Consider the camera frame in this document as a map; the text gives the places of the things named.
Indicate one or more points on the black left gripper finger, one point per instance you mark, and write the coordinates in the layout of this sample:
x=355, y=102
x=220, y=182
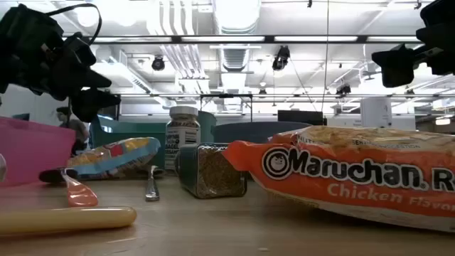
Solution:
x=94, y=103
x=78, y=80

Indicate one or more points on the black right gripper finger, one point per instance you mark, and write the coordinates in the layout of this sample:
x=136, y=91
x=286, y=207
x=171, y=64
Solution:
x=392, y=67
x=440, y=53

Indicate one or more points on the yellow blue ramen packet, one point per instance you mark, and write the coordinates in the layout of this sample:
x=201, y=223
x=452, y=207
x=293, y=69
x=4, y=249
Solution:
x=117, y=156

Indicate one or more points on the white-lidded seasoning jar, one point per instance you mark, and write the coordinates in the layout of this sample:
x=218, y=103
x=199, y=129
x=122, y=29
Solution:
x=182, y=135

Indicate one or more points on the all-metal spoon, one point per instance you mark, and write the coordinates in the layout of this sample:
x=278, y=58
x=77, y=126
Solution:
x=152, y=190

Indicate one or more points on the green-label oregano jar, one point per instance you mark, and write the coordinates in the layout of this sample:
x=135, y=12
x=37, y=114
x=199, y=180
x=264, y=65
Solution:
x=213, y=170

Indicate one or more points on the person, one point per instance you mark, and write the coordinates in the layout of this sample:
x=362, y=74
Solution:
x=76, y=129

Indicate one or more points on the white appliance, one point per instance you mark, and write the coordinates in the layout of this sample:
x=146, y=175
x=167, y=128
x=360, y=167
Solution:
x=376, y=112

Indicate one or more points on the black ceiling spotlight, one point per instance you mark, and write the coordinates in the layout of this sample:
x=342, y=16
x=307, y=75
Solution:
x=343, y=89
x=158, y=63
x=281, y=58

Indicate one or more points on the teal plastic bin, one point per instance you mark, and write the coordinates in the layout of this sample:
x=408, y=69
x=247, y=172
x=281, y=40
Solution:
x=142, y=132

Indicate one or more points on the pink plastic bin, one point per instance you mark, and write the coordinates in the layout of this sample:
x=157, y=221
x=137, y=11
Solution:
x=32, y=149

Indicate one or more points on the black monitor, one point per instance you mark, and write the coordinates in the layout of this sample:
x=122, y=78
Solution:
x=300, y=117

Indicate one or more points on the small clear glass jar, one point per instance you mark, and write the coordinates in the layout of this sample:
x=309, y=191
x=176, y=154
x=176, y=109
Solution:
x=2, y=169

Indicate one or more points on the orange Maruchan ramen packet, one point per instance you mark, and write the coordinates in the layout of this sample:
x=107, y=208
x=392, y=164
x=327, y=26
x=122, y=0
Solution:
x=355, y=185

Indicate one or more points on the black framed light bar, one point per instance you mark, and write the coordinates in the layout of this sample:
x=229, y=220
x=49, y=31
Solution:
x=269, y=39

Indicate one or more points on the blue bowl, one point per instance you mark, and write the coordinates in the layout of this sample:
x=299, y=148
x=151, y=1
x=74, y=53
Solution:
x=249, y=131

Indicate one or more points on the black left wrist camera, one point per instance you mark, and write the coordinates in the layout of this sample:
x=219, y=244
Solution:
x=78, y=49

